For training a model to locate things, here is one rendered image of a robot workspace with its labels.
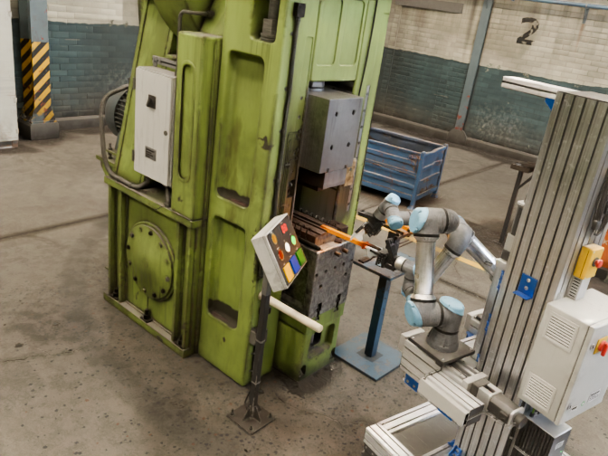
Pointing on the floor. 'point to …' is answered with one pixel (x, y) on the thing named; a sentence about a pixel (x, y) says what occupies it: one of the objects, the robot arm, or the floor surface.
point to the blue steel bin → (403, 165)
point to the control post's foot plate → (251, 418)
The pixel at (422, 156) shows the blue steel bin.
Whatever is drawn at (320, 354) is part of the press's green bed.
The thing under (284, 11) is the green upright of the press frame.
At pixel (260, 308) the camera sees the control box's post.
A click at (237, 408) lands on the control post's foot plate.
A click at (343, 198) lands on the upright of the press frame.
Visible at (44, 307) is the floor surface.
